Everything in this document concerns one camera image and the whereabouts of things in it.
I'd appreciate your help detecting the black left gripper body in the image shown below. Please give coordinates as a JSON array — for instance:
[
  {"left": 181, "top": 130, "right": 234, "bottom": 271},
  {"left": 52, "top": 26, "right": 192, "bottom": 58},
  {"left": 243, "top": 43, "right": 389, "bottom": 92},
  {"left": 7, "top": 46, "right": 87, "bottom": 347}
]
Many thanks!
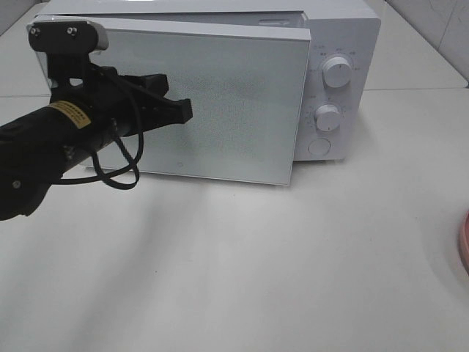
[{"left": 45, "top": 54, "right": 121, "bottom": 147}]

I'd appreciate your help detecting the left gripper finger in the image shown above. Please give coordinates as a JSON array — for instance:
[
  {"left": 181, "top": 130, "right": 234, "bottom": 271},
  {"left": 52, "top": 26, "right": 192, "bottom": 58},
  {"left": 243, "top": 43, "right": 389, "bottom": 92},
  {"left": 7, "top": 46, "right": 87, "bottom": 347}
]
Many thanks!
[
  {"left": 120, "top": 73, "right": 169, "bottom": 96},
  {"left": 119, "top": 94, "right": 193, "bottom": 136}
]

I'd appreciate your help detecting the white microwave door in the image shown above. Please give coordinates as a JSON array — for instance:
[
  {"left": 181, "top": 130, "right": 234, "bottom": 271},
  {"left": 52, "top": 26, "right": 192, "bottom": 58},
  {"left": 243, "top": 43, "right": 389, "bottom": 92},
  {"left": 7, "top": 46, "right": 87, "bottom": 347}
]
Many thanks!
[{"left": 34, "top": 14, "right": 312, "bottom": 186}]

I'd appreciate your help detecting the white timer knob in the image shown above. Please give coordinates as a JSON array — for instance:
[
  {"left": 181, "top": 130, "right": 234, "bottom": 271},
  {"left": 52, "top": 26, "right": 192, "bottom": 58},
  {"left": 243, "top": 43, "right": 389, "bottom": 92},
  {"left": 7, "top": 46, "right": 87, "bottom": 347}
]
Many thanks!
[{"left": 314, "top": 104, "right": 341, "bottom": 132}]

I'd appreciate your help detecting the round white door button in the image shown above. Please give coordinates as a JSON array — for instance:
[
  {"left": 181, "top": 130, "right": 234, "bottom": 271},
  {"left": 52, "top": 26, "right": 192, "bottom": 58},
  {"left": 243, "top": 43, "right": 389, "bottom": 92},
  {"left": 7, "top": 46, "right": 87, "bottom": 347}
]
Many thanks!
[{"left": 308, "top": 138, "right": 331, "bottom": 156}]

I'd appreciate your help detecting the pink plate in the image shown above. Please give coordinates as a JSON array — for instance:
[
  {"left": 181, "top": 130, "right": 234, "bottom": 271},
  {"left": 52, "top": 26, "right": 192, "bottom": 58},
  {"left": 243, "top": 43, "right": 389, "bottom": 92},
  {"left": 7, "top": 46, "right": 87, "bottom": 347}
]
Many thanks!
[{"left": 458, "top": 212, "right": 469, "bottom": 272}]

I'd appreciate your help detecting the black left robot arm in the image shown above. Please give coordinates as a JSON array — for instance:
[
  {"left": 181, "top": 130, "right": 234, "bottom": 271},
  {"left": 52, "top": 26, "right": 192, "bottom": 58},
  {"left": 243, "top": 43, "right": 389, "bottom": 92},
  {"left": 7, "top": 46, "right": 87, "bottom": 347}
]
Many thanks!
[{"left": 1, "top": 54, "right": 193, "bottom": 220}]

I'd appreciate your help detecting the upper white power knob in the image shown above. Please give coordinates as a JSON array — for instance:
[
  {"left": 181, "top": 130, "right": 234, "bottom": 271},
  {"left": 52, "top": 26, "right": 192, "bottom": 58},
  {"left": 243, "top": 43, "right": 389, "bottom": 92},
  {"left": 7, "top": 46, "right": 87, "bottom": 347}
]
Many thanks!
[{"left": 321, "top": 54, "right": 352, "bottom": 89}]

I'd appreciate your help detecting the white microwave oven body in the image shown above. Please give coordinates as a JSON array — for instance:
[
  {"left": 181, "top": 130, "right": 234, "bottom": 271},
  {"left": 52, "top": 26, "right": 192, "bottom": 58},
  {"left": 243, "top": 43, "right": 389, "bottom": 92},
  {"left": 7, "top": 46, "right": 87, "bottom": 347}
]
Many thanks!
[{"left": 37, "top": 1, "right": 381, "bottom": 161}]

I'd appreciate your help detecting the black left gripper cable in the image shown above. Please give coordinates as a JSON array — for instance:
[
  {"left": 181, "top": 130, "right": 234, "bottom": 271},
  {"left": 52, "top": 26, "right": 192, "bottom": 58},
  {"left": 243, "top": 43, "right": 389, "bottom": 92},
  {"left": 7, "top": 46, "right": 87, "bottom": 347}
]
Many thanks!
[{"left": 54, "top": 65, "right": 146, "bottom": 191}]

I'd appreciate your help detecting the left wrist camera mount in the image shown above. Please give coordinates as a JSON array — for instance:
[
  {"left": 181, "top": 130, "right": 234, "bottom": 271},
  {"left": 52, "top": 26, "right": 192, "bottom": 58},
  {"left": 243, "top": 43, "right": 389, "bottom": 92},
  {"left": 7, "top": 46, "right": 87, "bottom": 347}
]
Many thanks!
[{"left": 29, "top": 20, "right": 109, "bottom": 55}]

